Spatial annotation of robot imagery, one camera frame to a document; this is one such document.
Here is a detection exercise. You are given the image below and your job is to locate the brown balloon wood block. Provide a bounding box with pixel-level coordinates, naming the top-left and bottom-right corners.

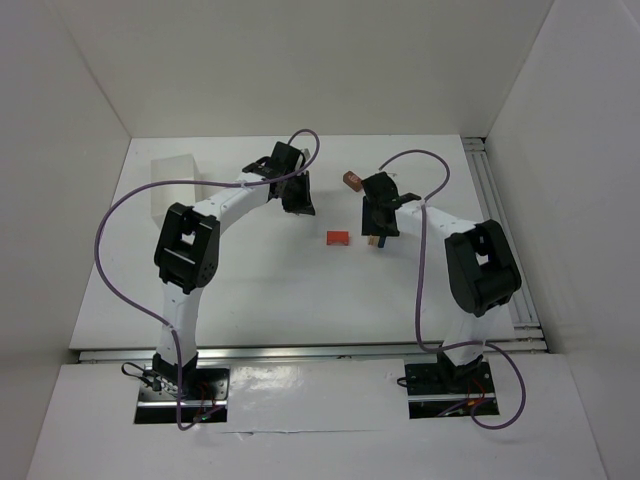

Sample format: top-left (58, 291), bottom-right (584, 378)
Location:
top-left (342, 171), bottom-right (362, 192)

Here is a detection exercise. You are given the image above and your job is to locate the red arch wood block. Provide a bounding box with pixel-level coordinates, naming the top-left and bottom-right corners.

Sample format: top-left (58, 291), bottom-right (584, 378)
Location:
top-left (326, 230), bottom-right (350, 246)

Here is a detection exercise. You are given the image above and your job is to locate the white perforated plastic box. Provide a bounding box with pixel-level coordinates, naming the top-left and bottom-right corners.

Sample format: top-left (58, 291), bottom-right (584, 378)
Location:
top-left (150, 154), bottom-right (204, 229)

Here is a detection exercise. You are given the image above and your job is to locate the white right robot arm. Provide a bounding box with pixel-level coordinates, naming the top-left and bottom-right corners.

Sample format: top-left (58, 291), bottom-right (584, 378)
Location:
top-left (361, 172), bottom-right (522, 385)

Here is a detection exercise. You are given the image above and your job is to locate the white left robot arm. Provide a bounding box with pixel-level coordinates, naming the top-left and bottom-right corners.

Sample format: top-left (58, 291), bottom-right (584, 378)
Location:
top-left (152, 142), bottom-right (315, 394)

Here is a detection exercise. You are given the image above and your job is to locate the aluminium rail right side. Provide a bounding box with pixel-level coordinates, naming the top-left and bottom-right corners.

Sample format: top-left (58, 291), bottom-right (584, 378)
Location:
top-left (462, 137), bottom-right (546, 351)

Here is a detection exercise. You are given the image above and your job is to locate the aluminium rail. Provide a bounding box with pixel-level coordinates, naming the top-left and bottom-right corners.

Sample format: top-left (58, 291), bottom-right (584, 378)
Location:
top-left (462, 137), bottom-right (546, 351)
top-left (77, 341), bottom-right (546, 363)

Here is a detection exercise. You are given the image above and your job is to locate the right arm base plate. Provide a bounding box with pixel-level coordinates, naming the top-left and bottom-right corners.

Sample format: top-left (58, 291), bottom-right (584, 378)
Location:
top-left (396, 361), bottom-right (499, 419)

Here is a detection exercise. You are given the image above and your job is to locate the aluminium rail front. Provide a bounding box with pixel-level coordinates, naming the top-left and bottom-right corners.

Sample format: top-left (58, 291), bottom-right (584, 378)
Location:
top-left (77, 341), bottom-right (546, 363)

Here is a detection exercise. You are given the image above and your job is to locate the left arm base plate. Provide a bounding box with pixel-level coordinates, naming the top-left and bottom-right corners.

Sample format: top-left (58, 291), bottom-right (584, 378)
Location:
top-left (122, 363), bottom-right (230, 425)

